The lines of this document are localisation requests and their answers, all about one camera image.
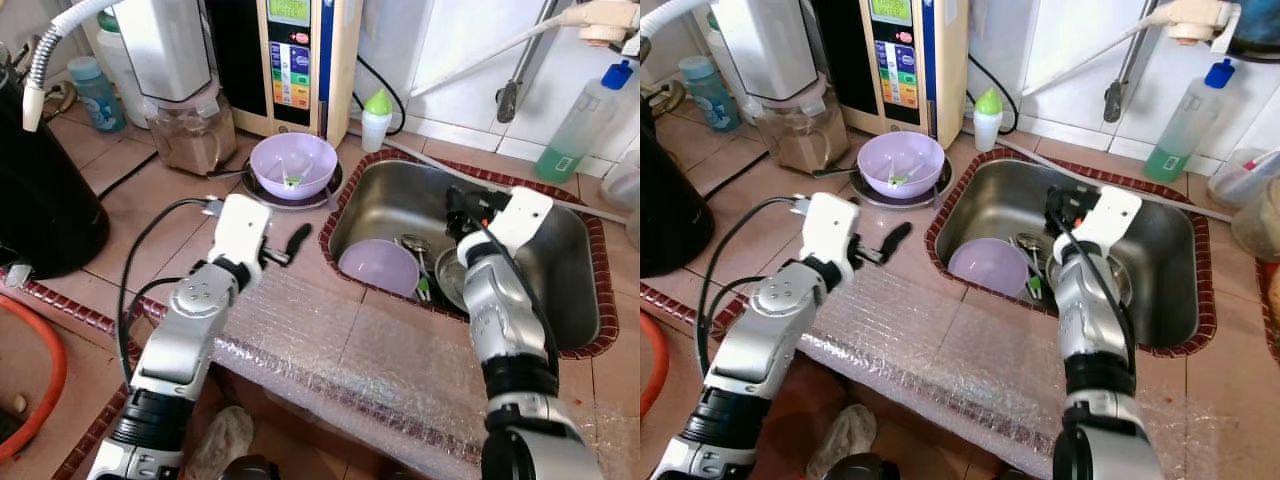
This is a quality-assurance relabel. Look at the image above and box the purple plastic bowl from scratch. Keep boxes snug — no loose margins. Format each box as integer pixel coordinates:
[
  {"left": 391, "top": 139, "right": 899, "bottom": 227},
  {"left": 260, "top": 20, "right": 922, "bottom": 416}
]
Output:
[
  {"left": 947, "top": 237, "right": 1031, "bottom": 299},
  {"left": 857, "top": 131, "right": 947, "bottom": 199},
  {"left": 249, "top": 132, "right": 339, "bottom": 201},
  {"left": 338, "top": 238, "right": 422, "bottom": 300}
]

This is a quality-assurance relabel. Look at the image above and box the stainless steel bowl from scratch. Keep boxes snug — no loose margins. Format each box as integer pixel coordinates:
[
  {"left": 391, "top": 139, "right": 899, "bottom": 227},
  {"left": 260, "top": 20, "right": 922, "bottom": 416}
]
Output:
[
  {"left": 848, "top": 160, "right": 954, "bottom": 210},
  {"left": 1040, "top": 250, "right": 1134, "bottom": 311},
  {"left": 433, "top": 246, "right": 481, "bottom": 313},
  {"left": 236, "top": 160, "right": 345, "bottom": 212}
]

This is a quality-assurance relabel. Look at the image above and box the stainless steel sink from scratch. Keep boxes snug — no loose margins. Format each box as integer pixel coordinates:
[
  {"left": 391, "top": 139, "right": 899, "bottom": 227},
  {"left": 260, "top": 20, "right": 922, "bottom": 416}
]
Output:
[
  {"left": 327, "top": 157, "right": 602, "bottom": 352},
  {"left": 935, "top": 158, "right": 1204, "bottom": 349}
]

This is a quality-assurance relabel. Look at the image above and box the black round bin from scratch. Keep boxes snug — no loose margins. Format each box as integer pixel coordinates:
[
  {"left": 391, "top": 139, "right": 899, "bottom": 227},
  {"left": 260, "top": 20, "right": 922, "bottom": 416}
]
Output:
[
  {"left": 0, "top": 45, "right": 111, "bottom": 282},
  {"left": 640, "top": 95, "right": 716, "bottom": 279}
]

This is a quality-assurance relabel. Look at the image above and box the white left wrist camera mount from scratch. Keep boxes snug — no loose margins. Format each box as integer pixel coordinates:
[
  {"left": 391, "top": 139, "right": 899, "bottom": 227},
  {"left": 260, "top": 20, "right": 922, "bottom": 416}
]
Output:
[
  {"left": 207, "top": 193, "right": 273, "bottom": 269},
  {"left": 800, "top": 192, "right": 863, "bottom": 266}
]

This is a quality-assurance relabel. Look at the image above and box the white faucet spout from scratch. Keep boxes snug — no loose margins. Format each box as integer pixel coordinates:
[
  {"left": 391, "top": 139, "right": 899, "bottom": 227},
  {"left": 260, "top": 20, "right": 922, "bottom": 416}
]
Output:
[
  {"left": 1022, "top": 0, "right": 1243, "bottom": 99},
  {"left": 410, "top": 0, "right": 641, "bottom": 99}
]

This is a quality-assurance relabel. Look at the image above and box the black robot foot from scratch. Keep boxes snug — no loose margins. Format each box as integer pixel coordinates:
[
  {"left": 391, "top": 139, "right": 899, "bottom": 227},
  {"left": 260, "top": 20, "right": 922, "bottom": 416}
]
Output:
[
  {"left": 222, "top": 455, "right": 283, "bottom": 480},
  {"left": 825, "top": 453, "right": 899, "bottom": 480}
]

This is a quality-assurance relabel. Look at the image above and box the beige water ionizer machine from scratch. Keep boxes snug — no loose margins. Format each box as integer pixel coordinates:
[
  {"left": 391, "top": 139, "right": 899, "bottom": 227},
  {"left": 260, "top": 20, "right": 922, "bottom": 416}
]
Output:
[
  {"left": 205, "top": 0, "right": 363, "bottom": 148},
  {"left": 812, "top": 0, "right": 969, "bottom": 149}
]

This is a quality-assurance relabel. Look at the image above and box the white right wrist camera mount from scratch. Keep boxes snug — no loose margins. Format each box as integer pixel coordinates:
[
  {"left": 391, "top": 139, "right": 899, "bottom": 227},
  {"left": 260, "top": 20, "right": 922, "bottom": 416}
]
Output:
[
  {"left": 487, "top": 187, "right": 554, "bottom": 256},
  {"left": 1078, "top": 186, "right": 1143, "bottom": 256}
]

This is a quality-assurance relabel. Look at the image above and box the clear soap bottle blue cap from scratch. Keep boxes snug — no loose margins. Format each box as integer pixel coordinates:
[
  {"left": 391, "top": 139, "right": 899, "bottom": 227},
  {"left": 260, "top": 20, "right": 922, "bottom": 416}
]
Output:
[
  {"left": 1144, "top": 58, "right": 1237, "bottom": 184},
  {"left": 533, "top": 60, "right": 637, "bottom": 185}
]

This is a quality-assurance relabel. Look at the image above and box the white plastic jar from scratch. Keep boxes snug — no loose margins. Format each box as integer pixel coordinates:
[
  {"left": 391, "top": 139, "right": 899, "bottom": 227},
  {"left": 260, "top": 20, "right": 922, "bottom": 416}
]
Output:
[
  {"left": 705, "top": 10, "right": 756, "bottom": 101},
  {"left": 93, "top": 10, "right": 151, "bottom": 101}
]

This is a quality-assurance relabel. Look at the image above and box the white crumpled cloth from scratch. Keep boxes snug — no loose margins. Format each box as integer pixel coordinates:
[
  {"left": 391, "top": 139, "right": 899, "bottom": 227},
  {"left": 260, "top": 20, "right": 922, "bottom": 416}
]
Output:
[
  {"left": 183, "top": 405, "right": 256, "bottom": 480},
  {"left": 805, "top": 403, "right": 879, "bottom": 480}
]

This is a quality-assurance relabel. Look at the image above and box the round glass jar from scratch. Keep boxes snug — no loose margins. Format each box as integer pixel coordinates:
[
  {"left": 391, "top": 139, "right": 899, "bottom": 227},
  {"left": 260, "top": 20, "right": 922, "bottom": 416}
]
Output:
[{"left": 1230, "top": 175, "right": 1280, "bottom": 263}]

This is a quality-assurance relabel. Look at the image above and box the black power cord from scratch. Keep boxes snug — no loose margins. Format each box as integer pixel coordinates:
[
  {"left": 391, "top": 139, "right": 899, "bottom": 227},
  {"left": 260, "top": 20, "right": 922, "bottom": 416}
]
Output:
[
  {"left": 965, "top": 52, "right": 1019, "bottom": 136},
  {"left": 355, "top": 55, "right": 407, "bottom": 137}
]

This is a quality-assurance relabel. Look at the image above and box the bubble wrap sheet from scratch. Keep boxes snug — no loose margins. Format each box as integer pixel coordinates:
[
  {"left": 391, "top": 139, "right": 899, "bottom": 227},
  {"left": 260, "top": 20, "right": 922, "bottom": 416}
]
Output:
[
  {"left": 140, "top": 262, "right": 641, "bottom": 471},
  {"left": 800, "top": 262, "right": 1216, "bottom": 471}
]

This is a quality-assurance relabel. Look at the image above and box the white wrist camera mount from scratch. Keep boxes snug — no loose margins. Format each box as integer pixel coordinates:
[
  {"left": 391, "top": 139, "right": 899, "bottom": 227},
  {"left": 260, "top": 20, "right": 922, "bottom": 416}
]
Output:
[
  {"left": 1078, "top": 186, "right": 1143, "bottom": 256},
  {"left": 207, "top": 193, "right": 273, "bottom": 269},
  {"left": 800, "top": 192, "right": 863, "bottom": 266},
  {"left": 487, "top": 187, "right": 554, "bottom": 256}
]

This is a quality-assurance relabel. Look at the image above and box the teal plastic bottle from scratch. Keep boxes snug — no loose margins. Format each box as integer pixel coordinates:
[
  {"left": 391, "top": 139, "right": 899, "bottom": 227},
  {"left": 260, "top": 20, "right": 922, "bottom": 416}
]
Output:
[
  {"left": 67, "top": 56, "right": 127, "bottom": 135},
  {"left": 678, "top": 55, "right": 743, "bottom": 134}
]

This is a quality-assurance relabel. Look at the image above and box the glass jar with brown contents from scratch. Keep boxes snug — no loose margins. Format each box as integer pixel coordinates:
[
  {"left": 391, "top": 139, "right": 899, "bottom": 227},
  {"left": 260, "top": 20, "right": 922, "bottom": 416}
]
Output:
[
  {"left": 752, "top": 78, "right": 843, "bottom": 174},
  {"left": 146, "top": 80, "right": 239, "bottom": 177}
]

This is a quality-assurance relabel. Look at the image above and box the dark cooking pot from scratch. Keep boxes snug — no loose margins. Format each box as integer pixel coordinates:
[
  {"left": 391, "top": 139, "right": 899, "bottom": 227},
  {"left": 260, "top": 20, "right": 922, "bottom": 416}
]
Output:
[{"left": 1225, "top": 0, "right": 1280, "bottom": 63}]

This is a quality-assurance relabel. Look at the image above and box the clear plastic container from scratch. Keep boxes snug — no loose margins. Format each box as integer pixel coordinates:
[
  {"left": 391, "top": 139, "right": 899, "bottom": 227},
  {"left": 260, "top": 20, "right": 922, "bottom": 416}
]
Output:
[
  {"left": 600, "top": 135, "right": 641, "bottom": 213},
  {"left": 1207, "top": 147, "right": 1280, "bottom": 209}
]

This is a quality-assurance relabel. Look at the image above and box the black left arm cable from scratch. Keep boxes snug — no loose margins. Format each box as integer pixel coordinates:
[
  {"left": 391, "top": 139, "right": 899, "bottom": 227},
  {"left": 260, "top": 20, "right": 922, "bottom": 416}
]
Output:
[
  {"left": 115, "top": 196, "right": 226, "bottom": 386},
  {"left": 695, "top": 195, "right": 816, "bottom": 381}
]

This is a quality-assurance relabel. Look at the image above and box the white water filter appliance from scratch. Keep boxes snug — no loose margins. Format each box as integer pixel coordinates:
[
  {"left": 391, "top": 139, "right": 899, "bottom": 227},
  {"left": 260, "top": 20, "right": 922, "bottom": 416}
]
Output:
[
  {"left": 712, "top": 0, "right": 823, "bottom": 104},
  {"left": 113, "top": 0, "right": 214, "bottom": 104}
]

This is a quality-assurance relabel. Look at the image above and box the metal spoon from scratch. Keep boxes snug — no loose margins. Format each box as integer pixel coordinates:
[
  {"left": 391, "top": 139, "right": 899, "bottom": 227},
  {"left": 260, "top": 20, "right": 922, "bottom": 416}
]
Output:
[
  {"left": 1012, "top": 232, "right": 1046, "bottom": 301},
  {"left": 400, "top": 233, "right": 433, "bottom": 301}
]

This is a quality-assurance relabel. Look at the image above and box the thin white pipe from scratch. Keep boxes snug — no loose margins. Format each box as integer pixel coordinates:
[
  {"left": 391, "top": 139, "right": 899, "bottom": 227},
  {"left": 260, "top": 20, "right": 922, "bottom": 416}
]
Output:
[
  {"left": 965, "top": 125, "right": 1236, "bottom": 223},
  {"left": 345, "top": 125, "right": 633, "bottom": 227}
]

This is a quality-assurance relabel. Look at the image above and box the small white bottle green cap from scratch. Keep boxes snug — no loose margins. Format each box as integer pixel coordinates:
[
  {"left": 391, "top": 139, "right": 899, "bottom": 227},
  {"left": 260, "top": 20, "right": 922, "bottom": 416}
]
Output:
[
  {"left": 972, "top": 88, "right": 1004, "bottom": 153},
  {"left": 360, "top": 88, "right": 394, "bottom": 154}
]

